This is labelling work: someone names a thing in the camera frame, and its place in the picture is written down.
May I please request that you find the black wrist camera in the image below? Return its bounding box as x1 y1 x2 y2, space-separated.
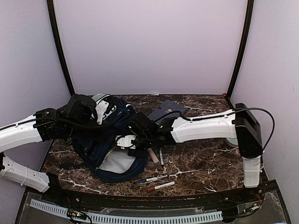
63 94 98 122
128 112 152 136

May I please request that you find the green bowl right side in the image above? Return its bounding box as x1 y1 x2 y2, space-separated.
225 138 238 148

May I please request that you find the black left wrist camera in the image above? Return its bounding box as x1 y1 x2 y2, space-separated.
63 94 98 122

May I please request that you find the red capped white marker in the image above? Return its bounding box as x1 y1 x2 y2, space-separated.
148 181 175 192

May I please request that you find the blue capped white marker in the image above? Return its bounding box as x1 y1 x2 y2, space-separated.
136 175 168 184

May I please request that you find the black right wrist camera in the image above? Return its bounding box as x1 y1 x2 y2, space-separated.
128 112 152 136

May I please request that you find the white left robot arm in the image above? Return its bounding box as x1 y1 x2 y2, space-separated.
0 108 112 203

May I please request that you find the navy blue student backpack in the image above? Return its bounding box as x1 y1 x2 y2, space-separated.
60 95 148 182

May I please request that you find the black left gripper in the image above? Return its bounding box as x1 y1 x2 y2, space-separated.
65 119 117 144

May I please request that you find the black capped white marker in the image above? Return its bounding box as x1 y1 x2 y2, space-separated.
159 149 165 170

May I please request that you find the green bowl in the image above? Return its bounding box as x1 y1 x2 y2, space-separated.
225 138 238 148
92 93 110 103

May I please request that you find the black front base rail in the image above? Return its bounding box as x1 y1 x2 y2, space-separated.
25 181 278 210

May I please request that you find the grey slotted cable duct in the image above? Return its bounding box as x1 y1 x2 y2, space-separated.
29 199 223 224

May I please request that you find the green bowl back left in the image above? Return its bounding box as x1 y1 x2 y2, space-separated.
92 93 110 103

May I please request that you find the navy blue notebook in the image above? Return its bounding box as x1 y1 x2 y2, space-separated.
148 100 187 120

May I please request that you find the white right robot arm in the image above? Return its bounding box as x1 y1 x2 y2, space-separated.
127 103 268 203

